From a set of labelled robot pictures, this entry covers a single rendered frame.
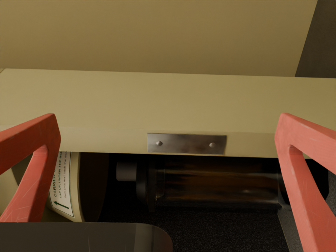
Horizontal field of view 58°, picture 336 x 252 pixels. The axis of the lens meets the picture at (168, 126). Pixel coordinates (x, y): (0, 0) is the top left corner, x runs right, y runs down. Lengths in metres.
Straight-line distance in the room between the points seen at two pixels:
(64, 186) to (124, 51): 0.40
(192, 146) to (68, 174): 0.16
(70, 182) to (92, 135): 0.10
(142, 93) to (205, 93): 0.07
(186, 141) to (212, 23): 0.44
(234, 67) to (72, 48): 0.37
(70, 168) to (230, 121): 0.19
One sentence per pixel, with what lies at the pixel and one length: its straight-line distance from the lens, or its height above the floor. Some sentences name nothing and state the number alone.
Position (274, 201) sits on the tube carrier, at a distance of 0.42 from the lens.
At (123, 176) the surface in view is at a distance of 0.42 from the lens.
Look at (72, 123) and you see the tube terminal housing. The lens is 0.28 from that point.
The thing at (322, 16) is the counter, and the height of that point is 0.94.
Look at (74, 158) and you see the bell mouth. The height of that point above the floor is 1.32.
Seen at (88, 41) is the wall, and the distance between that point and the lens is 0.71.
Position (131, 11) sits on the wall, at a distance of 0.67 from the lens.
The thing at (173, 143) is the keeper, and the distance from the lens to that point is 0.27.
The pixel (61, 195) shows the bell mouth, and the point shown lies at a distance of 0.39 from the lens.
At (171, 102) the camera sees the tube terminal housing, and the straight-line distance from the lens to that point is 0.30.
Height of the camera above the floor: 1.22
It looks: level
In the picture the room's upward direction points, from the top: 88 degrees counter-clockwise
